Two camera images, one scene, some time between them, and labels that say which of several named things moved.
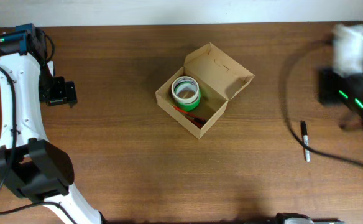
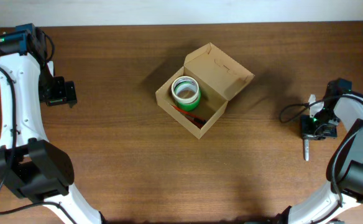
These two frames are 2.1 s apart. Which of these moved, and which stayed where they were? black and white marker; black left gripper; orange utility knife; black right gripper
Moved: black right gripper
Stayed: black and white marker; orange utility knife; black left gripper
